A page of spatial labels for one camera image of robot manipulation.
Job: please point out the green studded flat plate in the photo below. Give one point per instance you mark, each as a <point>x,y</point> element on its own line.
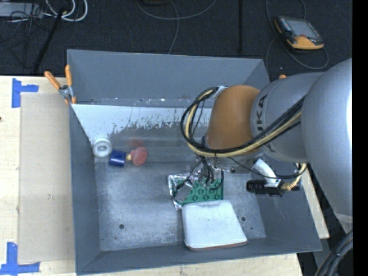
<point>207,194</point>

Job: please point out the silver foil packet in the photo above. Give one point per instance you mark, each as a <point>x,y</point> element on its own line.
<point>174,184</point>

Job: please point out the white flat block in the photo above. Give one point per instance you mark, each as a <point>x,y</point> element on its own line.
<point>211,226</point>

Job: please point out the red round knob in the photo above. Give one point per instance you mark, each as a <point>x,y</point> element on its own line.
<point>139,156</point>

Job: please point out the grey metal bin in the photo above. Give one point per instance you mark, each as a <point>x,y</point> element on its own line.
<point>138,200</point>

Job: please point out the blue cylinder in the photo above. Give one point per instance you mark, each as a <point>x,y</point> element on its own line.
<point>117,158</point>

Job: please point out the pale wood flat board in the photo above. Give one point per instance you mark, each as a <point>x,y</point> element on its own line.
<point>43,168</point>

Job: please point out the black cylinder on white bracket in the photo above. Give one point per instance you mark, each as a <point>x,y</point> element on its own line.
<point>257,186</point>

